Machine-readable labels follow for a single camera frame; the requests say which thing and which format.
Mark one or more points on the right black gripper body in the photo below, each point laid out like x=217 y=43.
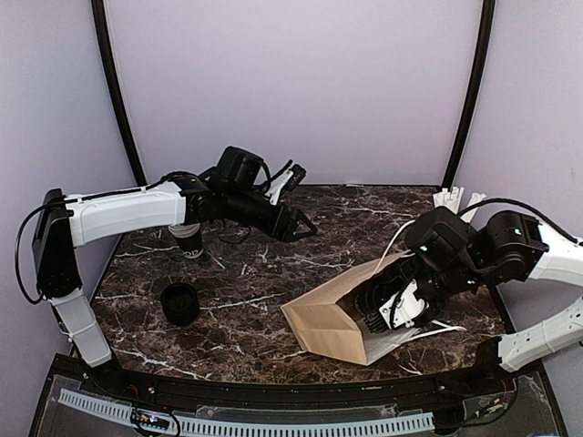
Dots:
x=403 y=274

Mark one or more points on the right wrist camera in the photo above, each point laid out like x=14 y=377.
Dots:
x=404 y=308

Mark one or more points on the stack of paper cups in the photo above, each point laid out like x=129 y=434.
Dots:
x=189 y=239

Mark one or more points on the wrapped paper straws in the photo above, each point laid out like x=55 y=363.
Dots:
x=451 y=198

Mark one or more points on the black frame post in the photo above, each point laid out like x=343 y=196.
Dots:
x=114 y=90
x=472 y=92

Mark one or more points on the left black frame post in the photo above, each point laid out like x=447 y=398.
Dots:
x=114 y=90

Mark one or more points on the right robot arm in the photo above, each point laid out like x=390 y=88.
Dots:
x=445 y=255

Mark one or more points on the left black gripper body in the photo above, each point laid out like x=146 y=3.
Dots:
x=274 y=228

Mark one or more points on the grey cable duct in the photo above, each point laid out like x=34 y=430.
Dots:
x=216 y=421

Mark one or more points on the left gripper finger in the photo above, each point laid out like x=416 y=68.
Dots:
x=304 y=225
x=299 y=236

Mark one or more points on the right black frame post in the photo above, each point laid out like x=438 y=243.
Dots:
x=472 y=92

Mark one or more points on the stack of black lids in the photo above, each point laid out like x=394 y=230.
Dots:
x=180 y=304

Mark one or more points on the brown paper bag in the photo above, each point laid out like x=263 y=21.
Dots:
x=325 y=320

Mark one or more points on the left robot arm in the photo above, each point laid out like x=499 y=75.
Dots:
x=240 y=188

